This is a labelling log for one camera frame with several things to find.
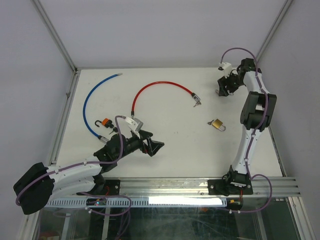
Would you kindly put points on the small brass padlock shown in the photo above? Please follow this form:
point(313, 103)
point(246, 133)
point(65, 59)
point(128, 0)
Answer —
point(231, 94)

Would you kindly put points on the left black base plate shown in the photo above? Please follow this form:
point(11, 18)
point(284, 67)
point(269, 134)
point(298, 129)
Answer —
point(106, 187)

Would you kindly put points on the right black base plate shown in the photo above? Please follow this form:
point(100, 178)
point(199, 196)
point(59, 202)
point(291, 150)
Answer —
point(220, 187)

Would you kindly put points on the blue cable lock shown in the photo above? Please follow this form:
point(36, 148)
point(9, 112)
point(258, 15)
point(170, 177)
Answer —
point(95, 105)

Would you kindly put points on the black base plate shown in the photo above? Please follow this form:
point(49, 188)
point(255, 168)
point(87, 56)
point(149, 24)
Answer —
point(106, 187)
point(220, 187)

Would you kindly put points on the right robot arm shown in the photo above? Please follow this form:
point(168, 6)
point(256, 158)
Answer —
point(255, 117)

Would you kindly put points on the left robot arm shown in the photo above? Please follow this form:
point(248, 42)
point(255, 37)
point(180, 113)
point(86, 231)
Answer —
point(41, 184)

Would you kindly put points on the aluminium mounting rail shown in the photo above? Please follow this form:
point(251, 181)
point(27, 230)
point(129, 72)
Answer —
point(278, 187)

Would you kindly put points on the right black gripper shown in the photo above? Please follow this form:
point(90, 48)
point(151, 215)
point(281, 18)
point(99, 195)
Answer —
point(223, 82)

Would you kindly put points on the white slotted cable duct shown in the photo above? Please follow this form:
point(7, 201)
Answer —
point(136, 202)

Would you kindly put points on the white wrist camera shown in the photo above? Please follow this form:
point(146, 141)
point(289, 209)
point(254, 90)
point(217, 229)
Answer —
point(134, 124)
point(226, 68)

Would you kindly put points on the black head keys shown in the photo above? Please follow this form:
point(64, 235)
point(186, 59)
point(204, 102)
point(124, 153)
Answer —
point(114, 130)

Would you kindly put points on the red cable lock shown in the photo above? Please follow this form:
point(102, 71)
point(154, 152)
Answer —
point(163, 88)

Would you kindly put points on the orange black padlock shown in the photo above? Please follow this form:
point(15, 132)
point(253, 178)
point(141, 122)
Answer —
point(107, 123)

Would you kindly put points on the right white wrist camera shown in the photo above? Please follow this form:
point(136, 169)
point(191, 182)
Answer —
point(226, 68)

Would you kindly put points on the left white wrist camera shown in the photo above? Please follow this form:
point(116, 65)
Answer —
point(134, 124)

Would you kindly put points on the red cable lock keys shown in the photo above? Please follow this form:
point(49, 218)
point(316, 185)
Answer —
point(197, 103)

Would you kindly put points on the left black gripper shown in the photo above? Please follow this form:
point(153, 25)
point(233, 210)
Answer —
point(152, 146)

